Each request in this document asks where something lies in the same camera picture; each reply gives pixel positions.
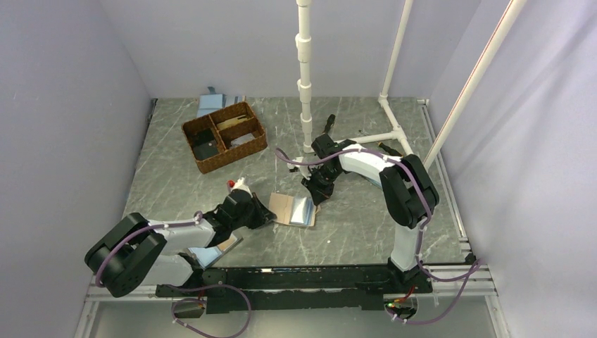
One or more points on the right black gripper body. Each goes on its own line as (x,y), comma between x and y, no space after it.
(323,175)

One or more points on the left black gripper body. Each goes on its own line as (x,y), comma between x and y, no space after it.
(246,220)

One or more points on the tan blue card holder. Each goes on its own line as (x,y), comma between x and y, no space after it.
(292,210)

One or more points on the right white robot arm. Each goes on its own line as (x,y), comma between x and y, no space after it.
(409,193)

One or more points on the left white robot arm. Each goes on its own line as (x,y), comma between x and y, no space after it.
(138,251)

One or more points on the blue orange card holder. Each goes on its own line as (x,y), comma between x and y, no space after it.
(206,257)

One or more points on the tan card in basket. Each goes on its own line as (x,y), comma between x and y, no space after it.
(231,122)

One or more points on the blue card holder at back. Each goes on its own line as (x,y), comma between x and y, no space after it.
(214,101)

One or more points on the black orange screwdriver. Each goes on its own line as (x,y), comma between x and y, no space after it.
(329,124)

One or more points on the brown wicker divided basket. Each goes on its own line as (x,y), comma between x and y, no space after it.
(234,143)

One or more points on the black item in basket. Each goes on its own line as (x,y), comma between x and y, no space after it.
(204,145)

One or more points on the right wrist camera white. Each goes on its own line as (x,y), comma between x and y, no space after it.
(298,165)

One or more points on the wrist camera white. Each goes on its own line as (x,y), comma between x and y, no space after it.
(298,165)
(239,184)

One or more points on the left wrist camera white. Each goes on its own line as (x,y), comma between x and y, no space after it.
(239,184)

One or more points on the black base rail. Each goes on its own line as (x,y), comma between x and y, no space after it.
(364,286)

